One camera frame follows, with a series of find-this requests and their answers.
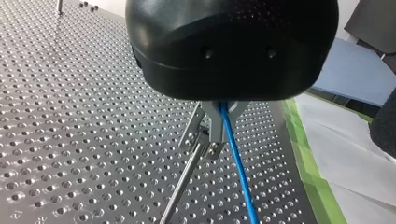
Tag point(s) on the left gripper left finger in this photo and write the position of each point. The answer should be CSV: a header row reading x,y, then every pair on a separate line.
x,y
215,124

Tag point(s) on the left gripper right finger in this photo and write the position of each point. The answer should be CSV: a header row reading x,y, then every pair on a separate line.
x,y
237,109

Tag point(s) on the metal post with orange clip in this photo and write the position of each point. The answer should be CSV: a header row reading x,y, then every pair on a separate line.
x,y
183,183

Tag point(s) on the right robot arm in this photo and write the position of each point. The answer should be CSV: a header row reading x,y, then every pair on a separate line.
x,y
386,127

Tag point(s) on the black panel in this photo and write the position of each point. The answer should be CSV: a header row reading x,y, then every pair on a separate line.
x,y
373,21

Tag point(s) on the grey board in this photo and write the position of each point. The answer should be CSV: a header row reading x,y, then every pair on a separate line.
x,y
351,74

